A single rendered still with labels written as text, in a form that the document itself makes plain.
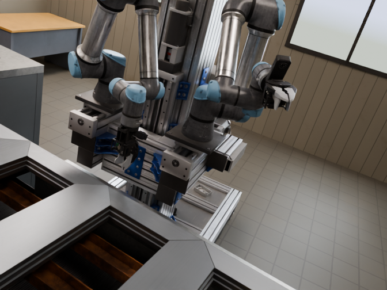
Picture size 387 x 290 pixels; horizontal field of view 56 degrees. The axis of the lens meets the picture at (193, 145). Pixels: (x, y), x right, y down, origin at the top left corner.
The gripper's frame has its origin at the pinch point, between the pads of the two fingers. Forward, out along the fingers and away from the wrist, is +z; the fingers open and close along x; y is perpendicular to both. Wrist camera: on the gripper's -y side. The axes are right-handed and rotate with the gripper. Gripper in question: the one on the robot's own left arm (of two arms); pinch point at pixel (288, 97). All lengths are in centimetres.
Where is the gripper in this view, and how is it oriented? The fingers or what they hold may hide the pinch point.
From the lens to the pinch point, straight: 108.0
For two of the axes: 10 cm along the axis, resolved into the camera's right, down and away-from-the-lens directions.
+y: -1.1, 8.9, 4.5
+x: -9.9, -0.7, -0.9
